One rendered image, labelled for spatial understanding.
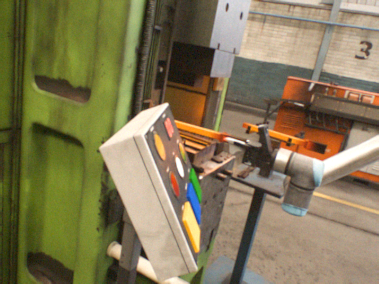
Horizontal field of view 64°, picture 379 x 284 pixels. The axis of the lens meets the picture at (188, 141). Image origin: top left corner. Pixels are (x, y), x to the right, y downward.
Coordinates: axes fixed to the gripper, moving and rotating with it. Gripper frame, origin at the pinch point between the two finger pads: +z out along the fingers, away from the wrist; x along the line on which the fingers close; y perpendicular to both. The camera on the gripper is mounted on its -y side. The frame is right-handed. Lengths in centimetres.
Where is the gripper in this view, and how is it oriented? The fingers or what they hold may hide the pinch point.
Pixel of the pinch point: (228, 137)
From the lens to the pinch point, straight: 122.7
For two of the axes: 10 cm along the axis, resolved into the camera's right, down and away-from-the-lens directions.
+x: 4.8, -1.6, 8.6
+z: -8.5, -3.1, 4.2
